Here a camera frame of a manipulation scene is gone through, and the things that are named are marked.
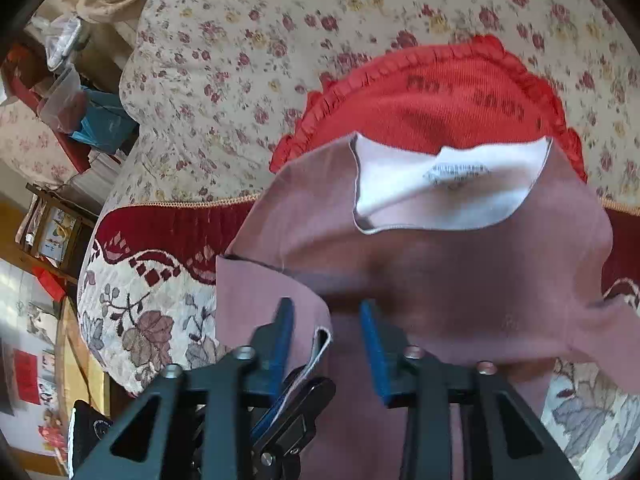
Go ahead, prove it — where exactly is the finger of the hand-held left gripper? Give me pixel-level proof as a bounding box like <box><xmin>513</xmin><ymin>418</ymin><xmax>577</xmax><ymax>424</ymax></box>
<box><xmin>250</xmin><ymin>377</ymin><xmax>337</xmax><ymax>480</ymax></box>

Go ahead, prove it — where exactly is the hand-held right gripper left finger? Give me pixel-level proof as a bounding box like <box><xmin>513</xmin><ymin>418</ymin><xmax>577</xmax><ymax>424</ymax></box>
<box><xmin>67</xmin><ymin>298</ymin><xmax>296</xmax><ymax>480</ymax></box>

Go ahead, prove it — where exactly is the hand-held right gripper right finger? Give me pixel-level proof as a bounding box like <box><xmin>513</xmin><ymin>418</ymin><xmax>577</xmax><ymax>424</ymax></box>
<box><xmin>360</xmin><ymin>300</ymin><xmax>581</xmax><ymax>480</ymax></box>

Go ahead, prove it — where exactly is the mauve pink small shirt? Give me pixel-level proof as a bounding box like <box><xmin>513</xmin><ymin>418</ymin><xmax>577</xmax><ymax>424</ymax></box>
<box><xmin>215</xmin><ymin>132</ymin><xmax>640</xmax><ymax>480</ymax></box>

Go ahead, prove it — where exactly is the plush red-bordered leaf seat cover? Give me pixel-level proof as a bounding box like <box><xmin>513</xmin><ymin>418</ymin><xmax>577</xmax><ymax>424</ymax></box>
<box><xmin>77</xmin><ymin>197</ymin><xmax>640</xmax><ymax>473</ymax></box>

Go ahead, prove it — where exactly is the wooden stool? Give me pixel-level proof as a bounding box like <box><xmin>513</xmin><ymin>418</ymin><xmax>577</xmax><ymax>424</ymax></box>
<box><xmin>16</xmin><ymin>182</ymin><xmax>99</xmax><ymax>287</ymax></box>

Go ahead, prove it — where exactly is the red ruffled pillow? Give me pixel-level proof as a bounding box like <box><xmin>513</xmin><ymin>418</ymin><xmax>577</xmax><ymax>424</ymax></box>
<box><xmin>270</xmin><ymin>35</ymin><xmax>588</xmax><ymax>183</ymax></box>

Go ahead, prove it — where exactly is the blue plastic bag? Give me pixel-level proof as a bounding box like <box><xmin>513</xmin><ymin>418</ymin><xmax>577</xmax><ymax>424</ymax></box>
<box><xmin>70</xmin><ymin>87</ymin><xmax>139</xmax><ymax>154</ymax></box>

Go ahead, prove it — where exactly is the floral cushion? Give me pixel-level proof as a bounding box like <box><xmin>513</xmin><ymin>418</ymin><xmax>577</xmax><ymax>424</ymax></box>
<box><xmin>0</xmin><ymin>99</ymin><xmax>77</xmax><ymax>187</ymax></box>

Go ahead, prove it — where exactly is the clear plastic container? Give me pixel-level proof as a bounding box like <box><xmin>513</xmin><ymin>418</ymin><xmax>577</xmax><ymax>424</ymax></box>
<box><xmin>37</xmin><ymin>66</ymin><xmax>86</xmax><ymax>132</ymax></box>

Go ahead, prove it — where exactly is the beige cloth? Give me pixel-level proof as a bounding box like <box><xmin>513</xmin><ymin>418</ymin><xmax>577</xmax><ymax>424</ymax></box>
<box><xmin>30</xmin><ymin>0</ymin><xmax>163</xmax><ymax>78</ymax></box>

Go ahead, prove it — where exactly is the clear plastic bag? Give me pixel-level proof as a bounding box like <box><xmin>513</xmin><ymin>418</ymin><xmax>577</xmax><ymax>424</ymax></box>
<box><xmin>30</xmin><ymin>14</ymin><xmax>83</xmax><ymax>72</ymax></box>

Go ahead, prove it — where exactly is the red chair frame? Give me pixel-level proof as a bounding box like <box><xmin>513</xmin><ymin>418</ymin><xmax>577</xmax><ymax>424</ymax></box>
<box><xmin>4</xmin><ymin>44</ymin><xmax>88</xmax><ymax>173</ymax></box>

